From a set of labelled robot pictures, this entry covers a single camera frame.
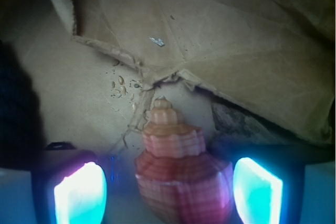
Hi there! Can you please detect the brown paper bag liner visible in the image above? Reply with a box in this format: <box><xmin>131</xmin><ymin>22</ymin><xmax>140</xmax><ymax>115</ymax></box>
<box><xmin>1</xmin><ymin>0</ymin><xmax>335</xmax><ymax>153</ymax></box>

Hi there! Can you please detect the orange spiral conch shell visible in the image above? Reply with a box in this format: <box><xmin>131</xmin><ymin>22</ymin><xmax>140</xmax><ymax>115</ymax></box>
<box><xmin>135</xmin><ymin>98</ymin><xmax>234</xmax><ymax>223</ymax></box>

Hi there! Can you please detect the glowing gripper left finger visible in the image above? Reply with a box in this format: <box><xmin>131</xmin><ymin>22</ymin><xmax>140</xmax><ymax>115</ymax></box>
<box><xmin>31</xmin><ymin>142</ymin><xmax>107</xmax><ymax>223</ymax></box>

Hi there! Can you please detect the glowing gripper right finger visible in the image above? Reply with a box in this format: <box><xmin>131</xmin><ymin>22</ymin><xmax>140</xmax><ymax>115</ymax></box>
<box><xmin>232</xmin><ymin>145</ymin><xmax>303</xmax><ymax>223</ymax></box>

